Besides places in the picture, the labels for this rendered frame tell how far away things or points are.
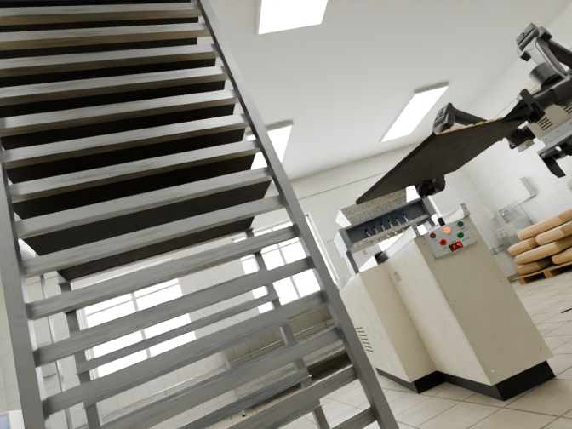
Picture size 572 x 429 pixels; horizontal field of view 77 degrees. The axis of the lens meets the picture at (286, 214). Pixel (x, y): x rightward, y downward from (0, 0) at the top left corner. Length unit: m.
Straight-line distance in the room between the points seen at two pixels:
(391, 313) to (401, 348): 0.23
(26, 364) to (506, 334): 1.89
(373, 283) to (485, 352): 0.88
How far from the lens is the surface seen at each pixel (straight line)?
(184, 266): 0.85
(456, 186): 7.57
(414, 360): 2.66
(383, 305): 2.62
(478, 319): 2.05
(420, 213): 2.92
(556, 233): 5.82
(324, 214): 6.22
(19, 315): 0.85
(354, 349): 0.88
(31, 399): 0.83
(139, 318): 0.83
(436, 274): 2.00
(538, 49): 1.71
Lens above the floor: 0.64
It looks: 17 degrees up
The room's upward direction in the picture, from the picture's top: 23 degrees counter-clockwise
